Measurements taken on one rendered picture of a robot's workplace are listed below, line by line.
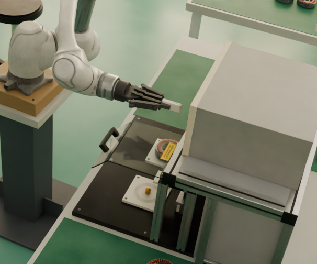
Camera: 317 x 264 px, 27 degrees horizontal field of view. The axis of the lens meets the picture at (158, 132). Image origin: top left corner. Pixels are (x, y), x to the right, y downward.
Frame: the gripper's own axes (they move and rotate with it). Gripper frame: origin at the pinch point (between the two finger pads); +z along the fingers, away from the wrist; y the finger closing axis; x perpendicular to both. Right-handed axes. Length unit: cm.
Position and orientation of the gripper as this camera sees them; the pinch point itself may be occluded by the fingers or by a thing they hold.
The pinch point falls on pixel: (171, 105)
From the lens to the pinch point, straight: 225.4
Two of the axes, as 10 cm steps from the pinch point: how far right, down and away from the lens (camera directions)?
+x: 1.0, -7.7, -6.3
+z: 9.3, 2.9, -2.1
